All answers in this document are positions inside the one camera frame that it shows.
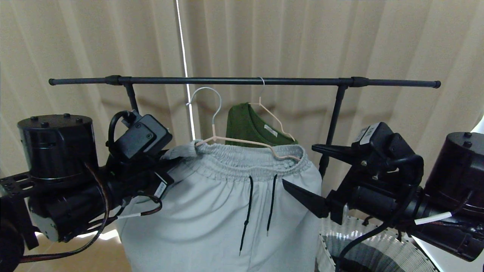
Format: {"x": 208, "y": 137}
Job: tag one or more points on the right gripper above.
{"x": 378, "y": 204}

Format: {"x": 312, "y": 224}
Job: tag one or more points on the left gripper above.
{"x": 75, "y": 204}

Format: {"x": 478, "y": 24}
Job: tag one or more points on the pink clothes hanger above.
{"x": 242, "y": 141}
{"x": 278, "y": 121}

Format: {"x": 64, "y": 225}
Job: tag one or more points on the green long-sleeved shirt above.
{"x": 242, "y": 124}

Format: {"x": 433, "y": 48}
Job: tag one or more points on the pale grey garment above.
{"x": 211, "y": 211}

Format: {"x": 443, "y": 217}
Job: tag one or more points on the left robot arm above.
{"x": 56, "y": 147}

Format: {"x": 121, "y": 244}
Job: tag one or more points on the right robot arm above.
{"x": 457, "y": 170}

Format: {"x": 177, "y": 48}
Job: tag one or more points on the white laundry basket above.
{"x": 378, "y": 241}

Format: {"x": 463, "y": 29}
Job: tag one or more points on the black clothes rack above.
{"x": 227, "y": 81}

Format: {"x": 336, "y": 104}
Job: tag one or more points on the beige curtain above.
{"x": 302, "y": 37}

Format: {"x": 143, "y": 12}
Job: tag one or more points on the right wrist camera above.
{"x": 382, "y": 143}

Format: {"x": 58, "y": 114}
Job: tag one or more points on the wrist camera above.
{"x": 382, "y": 143}
{"x": 143, "y": 136}

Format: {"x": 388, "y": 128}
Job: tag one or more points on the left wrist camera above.
{"x": 143, "y": 136}

